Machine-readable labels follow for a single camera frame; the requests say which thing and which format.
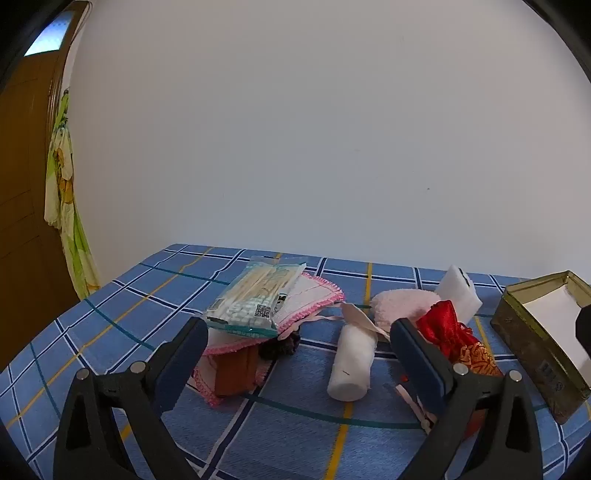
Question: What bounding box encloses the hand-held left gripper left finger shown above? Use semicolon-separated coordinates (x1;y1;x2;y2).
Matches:
53;316;209;480

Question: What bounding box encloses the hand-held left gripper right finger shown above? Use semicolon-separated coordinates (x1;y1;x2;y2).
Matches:
390;318;543;480

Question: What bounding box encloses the red satin pouch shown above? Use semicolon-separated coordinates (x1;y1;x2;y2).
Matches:
399;300;504;439

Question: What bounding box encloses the orange brown sponge block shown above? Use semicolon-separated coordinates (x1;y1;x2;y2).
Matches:
215;344;259;398

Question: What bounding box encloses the gold tin box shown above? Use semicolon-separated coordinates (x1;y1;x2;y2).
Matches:
490;270;591;425

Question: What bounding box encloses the white towel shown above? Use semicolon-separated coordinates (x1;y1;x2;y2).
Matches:
327;318;378;401

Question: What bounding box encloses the pale pink cloth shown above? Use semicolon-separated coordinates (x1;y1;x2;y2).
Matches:
341;302;391;341

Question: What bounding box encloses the white foam block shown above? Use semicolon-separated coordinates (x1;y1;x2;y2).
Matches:
434;264;483;324

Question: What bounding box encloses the clear plastic bag of sticks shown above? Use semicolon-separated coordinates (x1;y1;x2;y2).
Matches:
202;256;306;337

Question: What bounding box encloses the white cloth with pink trim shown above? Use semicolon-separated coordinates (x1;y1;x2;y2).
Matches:
191;272;346;407

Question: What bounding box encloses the white paper sheet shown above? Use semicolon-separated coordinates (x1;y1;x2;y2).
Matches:
519;282;591;374

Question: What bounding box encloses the pale pink ribbon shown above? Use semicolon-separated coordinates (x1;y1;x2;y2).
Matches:
396;383;437;432

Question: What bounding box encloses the pink fluffy puff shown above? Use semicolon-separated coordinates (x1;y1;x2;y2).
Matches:
370;288;444;335

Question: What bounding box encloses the blue plaid bedsheet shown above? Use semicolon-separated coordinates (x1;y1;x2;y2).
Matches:
0;244;591;480

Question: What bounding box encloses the dark purple scrunchie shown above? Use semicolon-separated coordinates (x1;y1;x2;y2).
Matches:
259;333;301;360

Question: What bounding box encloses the green yellow hanging cloth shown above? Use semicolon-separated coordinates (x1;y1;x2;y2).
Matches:
44;88;101;301

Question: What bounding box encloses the brown wooden door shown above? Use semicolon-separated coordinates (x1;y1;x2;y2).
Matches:
0;0;90;370

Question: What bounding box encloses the door transom window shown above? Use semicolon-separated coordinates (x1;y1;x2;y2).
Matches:
24;11;75;57

